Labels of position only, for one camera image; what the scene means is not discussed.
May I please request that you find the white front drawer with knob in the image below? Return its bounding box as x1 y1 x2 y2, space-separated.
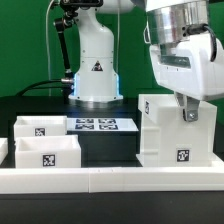
15 135 81 168

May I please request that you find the white drawer cabinet box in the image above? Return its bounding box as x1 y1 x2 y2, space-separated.
137 94 224 167

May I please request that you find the white left rail wall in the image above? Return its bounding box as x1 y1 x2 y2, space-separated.
0 138 8 165

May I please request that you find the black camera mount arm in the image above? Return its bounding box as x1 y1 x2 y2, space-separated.
54 0 103 78

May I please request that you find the marker tag sheet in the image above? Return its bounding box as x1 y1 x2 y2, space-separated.
67 118 138 132

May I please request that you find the white rail wall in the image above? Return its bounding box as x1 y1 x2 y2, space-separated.
0 138 8 165
0 166 224 194

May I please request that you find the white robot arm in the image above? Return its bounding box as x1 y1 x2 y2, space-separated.
51 0 224 122

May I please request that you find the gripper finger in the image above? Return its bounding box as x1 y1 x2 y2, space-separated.
183 96 200 122
174 92 184 107

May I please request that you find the black cable bundle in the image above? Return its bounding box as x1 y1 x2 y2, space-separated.
14 79 74 98

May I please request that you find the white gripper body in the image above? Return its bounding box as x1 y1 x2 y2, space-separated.
149 33 224 101

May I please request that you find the white front rail wall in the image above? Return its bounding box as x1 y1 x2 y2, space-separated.
0 166 224 194

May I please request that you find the white rear drawer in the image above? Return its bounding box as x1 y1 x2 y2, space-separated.
14 116 67 138

